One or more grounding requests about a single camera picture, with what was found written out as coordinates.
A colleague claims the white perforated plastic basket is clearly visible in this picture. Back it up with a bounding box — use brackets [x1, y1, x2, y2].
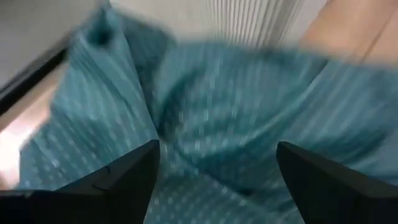
[203, 0, 309, 50]

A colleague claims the teal dotted cloth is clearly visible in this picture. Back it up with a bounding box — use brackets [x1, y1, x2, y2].
[18, 2, 398, 224]

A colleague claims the black table edge rail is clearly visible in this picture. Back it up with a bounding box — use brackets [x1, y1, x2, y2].
[0, 49, 68, 116]

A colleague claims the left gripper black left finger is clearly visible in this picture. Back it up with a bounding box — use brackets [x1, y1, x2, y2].
[46, 139, 161, 224]

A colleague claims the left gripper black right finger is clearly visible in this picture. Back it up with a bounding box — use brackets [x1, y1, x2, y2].
[275, 141, 398, 224]

